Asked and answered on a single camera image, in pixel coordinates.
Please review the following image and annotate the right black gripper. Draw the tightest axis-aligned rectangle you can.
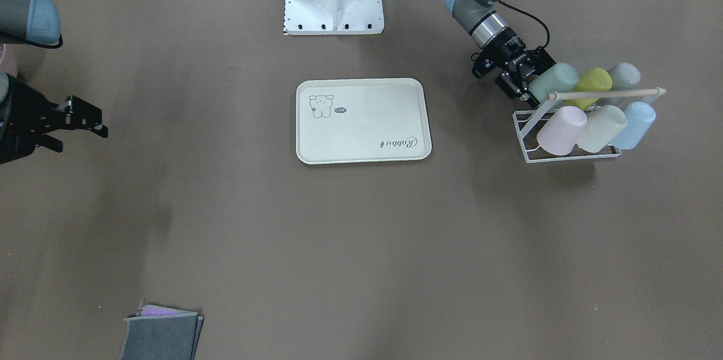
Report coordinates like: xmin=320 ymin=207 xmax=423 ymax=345
xmin=1 ymin=75 xmax=109 ymax=164

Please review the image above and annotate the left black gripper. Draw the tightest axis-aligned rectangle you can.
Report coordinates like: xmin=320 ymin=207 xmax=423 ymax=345
xmin=472 ymin=29 xmax=540 ymax=109

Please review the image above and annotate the green cup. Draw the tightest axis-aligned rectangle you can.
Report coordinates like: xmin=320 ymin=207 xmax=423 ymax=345
xmin=528 ymin=62 xmax=579 ymax=105

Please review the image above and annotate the cream rabbit tray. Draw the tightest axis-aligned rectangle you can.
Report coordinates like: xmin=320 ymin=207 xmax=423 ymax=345
xmin=296 ymin=77 xmax=432 ymax=165

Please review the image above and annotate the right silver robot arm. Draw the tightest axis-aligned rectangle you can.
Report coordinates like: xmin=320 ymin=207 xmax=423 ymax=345
xmin=1 ymin=0 xmax=108 ymax=164

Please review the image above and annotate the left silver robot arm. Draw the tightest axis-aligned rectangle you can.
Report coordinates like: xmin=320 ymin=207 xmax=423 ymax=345
xmin=444 ymin=0 xmax=556 ymax=109

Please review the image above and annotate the white cup rack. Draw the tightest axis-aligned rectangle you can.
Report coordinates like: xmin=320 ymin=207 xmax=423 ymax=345
xmin=513 ymin=87 xmax=667 ymax=163

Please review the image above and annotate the pink cup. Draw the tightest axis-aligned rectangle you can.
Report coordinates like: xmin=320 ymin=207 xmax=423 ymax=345
xmin=536 ymin=106 xmax=588 ymax=156

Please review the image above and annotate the yellow cup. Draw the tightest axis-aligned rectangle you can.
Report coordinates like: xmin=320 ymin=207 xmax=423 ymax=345
xmin=563 ymin=67 xmax=613 ymax=110

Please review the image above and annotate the cream cup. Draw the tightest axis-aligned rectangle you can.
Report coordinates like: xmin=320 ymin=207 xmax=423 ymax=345
xmin=577 ymin=105 xmax=627 ymax=153

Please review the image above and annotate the grey cup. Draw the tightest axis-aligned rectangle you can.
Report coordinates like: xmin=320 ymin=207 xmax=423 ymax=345
xmin=596 ymin=62 xmax=641 ymax=107

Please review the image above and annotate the blue cup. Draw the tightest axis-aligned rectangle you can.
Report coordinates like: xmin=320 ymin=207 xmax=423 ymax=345
xmin=609 ymin=102 xmax=656 ymax=150

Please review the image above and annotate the grey folded cloth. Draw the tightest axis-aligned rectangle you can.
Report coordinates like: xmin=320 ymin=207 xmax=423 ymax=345
xmin=120 ymin=304 xmax=204 ymax=359

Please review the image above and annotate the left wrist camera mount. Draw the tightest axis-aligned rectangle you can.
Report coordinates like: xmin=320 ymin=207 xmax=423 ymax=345
xmin=524 ymin=46 xmax=557 ymax=76

